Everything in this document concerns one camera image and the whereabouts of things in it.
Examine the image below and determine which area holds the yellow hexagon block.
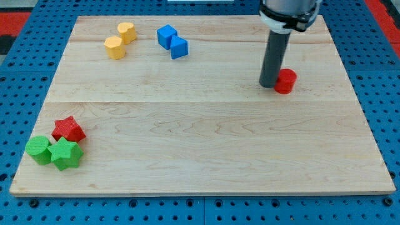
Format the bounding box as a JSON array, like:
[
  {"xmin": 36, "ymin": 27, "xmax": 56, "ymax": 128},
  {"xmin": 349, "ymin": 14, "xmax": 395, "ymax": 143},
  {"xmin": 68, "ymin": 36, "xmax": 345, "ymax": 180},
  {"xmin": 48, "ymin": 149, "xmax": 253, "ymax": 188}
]
[{"xmin": 104, "ymin": 36, "xmax": 126, "ymax": 60}]

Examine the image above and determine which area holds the light wooden board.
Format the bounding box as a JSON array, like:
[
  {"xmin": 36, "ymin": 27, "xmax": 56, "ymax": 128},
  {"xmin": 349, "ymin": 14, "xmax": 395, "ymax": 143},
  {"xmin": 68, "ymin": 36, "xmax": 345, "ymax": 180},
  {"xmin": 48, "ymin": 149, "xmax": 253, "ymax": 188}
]
[{"xmin": 9, "ymin": 16, "xmax": 396, "ymax": 198}]

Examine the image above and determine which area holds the blue triangle block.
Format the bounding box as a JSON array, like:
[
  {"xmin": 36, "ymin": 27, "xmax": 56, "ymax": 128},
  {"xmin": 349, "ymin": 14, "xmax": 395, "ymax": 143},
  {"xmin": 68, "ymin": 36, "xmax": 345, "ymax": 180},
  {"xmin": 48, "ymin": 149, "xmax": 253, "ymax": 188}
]
[{"xmin": 170, "ymin": 35, "xmax": 189, "ymax": 59}]

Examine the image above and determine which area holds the blue cube block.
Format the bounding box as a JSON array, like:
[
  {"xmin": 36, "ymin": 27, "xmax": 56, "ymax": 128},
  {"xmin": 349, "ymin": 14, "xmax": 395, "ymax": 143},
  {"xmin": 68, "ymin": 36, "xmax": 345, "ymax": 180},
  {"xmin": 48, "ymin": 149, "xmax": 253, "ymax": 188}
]
[{"xmin": 157, "ymin": 24, "xmax": 178, "ymax": 50}]

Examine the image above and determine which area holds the red cylinder block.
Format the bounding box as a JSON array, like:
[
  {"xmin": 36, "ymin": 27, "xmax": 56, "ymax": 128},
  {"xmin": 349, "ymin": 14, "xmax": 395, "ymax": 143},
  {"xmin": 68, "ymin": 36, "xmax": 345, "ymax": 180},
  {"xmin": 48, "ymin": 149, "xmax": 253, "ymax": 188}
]
[{"xmin": 274, "ymin": 69, "xmax": 297, "ymax": 94}]

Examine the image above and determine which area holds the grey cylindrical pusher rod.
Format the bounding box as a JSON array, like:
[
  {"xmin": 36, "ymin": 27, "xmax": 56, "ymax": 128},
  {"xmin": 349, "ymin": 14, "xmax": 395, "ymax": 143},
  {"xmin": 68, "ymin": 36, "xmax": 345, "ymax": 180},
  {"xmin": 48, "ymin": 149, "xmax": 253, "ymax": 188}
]
[{"xmin": 259, "ymin": 31, "xmax": 290, "ymax": 88}]

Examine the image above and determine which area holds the yellow heart block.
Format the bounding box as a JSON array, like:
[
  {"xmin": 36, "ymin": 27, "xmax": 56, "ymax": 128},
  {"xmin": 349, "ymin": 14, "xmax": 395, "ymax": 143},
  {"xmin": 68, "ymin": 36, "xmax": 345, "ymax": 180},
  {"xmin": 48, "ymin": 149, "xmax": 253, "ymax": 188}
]
[{"xmin": 117, "ymin": 22, "xmax": 137, "ymax": 45}]

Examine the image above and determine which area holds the red star block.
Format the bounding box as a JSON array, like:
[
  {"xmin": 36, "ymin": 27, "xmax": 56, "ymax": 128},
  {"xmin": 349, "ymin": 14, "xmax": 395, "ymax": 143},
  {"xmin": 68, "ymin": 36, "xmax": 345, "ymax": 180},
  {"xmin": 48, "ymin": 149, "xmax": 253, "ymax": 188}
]
[{"xmin": 51, "ymin": 116, "xmax": 86, "ymax": 143}]

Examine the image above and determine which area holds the green star block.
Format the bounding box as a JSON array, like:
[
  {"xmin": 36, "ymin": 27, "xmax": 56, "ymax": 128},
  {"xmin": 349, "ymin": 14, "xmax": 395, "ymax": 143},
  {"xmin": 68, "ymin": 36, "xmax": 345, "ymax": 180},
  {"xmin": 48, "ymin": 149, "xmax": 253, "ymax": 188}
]
[{"xmin": 47, "ymin": 137, "xmax": 84, "ymax": 171}]

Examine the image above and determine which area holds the green cylinder block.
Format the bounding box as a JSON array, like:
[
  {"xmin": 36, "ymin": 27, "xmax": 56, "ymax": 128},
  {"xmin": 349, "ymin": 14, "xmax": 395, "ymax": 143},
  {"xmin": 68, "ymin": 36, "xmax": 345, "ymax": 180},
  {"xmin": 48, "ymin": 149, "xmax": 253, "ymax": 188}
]
[{"xmin": 25, "ymin": 136, "xmax": 51, "ymax": 165}]

